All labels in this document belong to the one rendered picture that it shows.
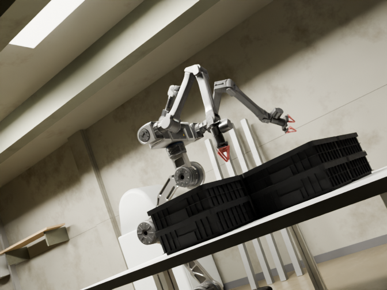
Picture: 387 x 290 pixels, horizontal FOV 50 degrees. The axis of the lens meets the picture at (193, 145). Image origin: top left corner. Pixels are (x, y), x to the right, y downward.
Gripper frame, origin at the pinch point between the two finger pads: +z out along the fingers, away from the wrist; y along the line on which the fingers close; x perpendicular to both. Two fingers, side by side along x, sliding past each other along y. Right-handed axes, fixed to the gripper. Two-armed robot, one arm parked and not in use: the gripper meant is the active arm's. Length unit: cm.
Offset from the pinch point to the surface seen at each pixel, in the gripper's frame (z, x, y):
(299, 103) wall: -57, -123, 191
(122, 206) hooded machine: -27, 96, 255
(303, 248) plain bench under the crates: 66, -35, 58
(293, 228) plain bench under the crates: 52, -34, 59
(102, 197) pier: -63, 133, 363
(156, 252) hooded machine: 35, 75, 236
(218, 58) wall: -150, -69, 228
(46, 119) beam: -137, 136, 197
